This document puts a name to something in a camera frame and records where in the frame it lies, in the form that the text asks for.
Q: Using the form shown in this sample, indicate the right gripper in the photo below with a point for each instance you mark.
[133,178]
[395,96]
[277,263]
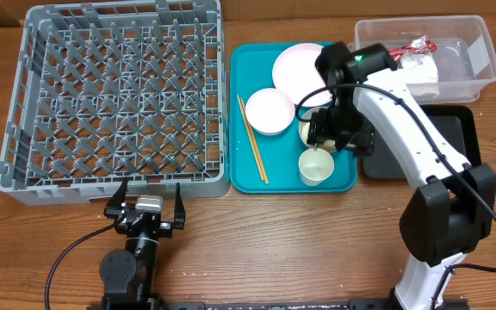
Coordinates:
[363,144]

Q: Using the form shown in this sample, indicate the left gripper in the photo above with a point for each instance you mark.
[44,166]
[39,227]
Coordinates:
[114,208]

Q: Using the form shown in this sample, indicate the white rice pile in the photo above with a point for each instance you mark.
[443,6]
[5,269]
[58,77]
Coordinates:
[328,145]

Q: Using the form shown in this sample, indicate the grey bowl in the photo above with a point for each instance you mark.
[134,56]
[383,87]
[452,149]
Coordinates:
[307,116]

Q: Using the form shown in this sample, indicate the white plastic cup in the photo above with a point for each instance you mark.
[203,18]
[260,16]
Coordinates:
[315,166]

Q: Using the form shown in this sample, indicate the large pink round plate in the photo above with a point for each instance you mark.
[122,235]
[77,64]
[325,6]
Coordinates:
[294,72]

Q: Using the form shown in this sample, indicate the pink bowl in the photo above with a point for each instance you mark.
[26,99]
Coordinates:
[269,111]

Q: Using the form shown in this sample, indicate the white paper napkin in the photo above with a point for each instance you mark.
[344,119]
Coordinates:
[420,73]

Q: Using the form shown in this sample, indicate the red snack wrapper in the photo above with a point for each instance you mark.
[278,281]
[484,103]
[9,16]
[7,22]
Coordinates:
[420,45]

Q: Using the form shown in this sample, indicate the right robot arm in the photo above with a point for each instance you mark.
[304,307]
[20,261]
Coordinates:
[449,212]

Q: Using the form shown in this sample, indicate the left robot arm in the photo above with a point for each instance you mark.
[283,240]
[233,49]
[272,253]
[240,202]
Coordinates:
[127,273]

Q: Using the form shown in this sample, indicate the black food waste tray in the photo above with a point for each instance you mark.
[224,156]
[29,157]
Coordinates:
[454,122]

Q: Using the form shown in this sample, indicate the clear plastic waste bin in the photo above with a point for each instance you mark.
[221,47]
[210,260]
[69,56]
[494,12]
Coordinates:
[465,57]

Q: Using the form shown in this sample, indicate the teal plastic serving tray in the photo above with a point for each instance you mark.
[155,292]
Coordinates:
[251,70]

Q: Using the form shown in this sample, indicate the wooden chopstick right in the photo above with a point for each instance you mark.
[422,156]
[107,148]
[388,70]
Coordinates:
[254,142]

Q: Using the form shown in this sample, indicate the wooden chopstick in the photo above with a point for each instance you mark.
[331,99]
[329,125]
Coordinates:
[251,142]
[254,142]

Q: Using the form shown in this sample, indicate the wooden chopstick left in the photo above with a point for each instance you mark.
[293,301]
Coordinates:
[251,142]

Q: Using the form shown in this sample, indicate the grey plastic dish rack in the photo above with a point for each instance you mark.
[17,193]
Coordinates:
[113,92]

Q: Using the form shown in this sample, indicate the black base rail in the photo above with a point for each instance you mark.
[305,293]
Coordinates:
[355,304]

